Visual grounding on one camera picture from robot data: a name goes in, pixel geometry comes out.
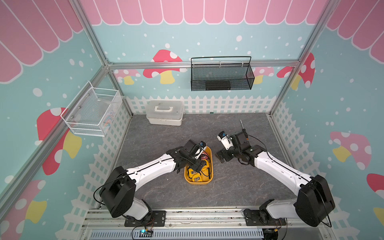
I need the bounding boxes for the pink round tape measure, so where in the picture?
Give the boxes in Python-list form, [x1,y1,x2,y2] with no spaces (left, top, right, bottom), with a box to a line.
[200,154,210,161]

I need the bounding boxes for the black orange screwdriver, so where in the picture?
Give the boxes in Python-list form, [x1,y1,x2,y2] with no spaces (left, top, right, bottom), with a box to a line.
[240,120,247,137]

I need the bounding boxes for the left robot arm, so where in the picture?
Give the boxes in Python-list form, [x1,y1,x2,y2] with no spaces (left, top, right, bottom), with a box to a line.
[98,140,207,221]

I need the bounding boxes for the yellow storage tray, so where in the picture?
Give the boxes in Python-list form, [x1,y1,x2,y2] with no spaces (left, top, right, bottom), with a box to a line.
[184,147,214,185]

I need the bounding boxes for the yellow tape measure in tray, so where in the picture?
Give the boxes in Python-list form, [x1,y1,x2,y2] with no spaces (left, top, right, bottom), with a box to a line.
[192,175,203,183]

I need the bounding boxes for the grey ribbed cable duct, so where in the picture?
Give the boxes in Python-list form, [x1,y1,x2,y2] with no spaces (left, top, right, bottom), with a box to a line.
[89,228,265,240]

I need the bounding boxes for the white wire wall basket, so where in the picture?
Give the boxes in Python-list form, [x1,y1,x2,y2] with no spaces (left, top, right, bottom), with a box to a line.
[61,82,123,137]

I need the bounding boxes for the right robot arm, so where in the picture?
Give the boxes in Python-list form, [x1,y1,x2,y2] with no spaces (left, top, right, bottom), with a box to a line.
[215,129,336,227]

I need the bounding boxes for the white plastic toolbox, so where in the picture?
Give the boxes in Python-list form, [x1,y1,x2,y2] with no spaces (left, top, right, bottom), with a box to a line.
[146,100,185,126]

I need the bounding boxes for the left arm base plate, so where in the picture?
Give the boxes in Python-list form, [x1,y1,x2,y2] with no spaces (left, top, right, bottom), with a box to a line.
[124,211,167,227]

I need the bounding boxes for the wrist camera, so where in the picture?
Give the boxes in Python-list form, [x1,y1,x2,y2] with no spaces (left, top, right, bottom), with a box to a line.
[217,131,234,150]
[195,141,207,159]

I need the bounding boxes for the green led circuit board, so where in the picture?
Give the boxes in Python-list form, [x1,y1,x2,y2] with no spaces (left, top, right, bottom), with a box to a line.
[139,230,154,238]

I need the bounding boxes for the yellow tape measure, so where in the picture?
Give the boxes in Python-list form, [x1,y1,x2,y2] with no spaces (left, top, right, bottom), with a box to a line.
[188,168,201,179]
[201,161,211,175]
[192,175,203,183]

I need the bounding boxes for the black mesh wall basket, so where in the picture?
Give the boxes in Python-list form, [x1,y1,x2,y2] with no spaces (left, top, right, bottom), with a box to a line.
[191,56,255,91]

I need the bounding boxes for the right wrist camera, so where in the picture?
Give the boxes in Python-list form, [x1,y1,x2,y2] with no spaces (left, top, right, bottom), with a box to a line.
[217,131,234,150]

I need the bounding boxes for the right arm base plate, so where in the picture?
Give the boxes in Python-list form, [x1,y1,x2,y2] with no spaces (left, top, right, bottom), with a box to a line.
[243,209,287,228]

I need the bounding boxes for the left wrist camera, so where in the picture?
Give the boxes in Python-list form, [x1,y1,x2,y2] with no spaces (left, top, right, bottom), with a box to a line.
[195,141,207,159]

